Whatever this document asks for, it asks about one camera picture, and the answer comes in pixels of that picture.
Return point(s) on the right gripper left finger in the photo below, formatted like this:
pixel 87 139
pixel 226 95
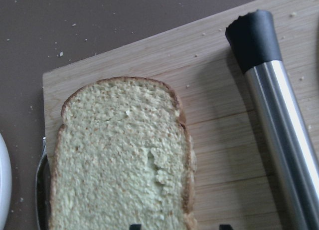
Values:
pixel 135 227

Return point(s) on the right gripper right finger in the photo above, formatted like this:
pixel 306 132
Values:
pixel 225 227

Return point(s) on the bread slice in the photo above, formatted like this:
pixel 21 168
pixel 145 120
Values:
pixel 123 157

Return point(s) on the wooden cutting board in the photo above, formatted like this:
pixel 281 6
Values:
pixel 235 182

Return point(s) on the white round plate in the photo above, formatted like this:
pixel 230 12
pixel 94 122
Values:
pixel 5 183

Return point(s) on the yellow plastic knife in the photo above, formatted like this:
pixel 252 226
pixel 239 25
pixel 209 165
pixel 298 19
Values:
pixel 317 44

